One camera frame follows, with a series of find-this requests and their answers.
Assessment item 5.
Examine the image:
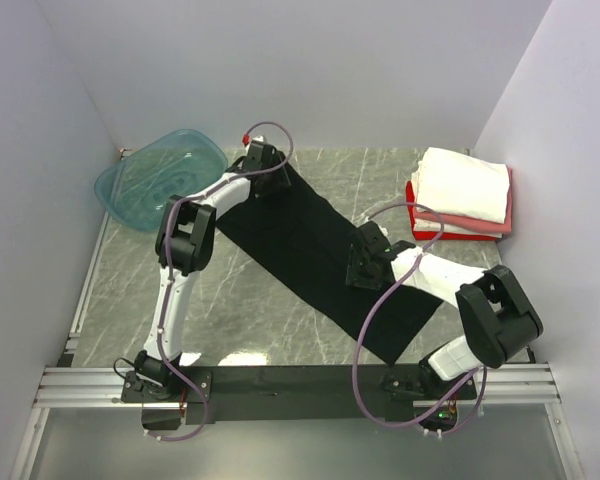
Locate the black t shirt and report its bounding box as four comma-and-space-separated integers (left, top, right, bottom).
217, 168, 442, 365

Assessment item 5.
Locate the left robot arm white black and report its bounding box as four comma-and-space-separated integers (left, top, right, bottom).
121, 135, 292, 403

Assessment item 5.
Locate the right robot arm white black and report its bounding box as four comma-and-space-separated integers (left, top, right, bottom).
345, 221, 544, 399

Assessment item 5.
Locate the red folded t shirt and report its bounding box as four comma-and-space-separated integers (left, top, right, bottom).
405, 179, 506, 241

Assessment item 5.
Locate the white folded t shirt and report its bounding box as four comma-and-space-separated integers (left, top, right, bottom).
411, 147, 511, 224

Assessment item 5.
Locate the teal plastic basket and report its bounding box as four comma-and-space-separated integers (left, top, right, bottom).
94, 129, 228, 232

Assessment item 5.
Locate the black base bar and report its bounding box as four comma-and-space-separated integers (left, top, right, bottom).
121, 364, 460, 425

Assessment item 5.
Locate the aluminium rail left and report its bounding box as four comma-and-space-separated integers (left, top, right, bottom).
9, 147, 131, 480

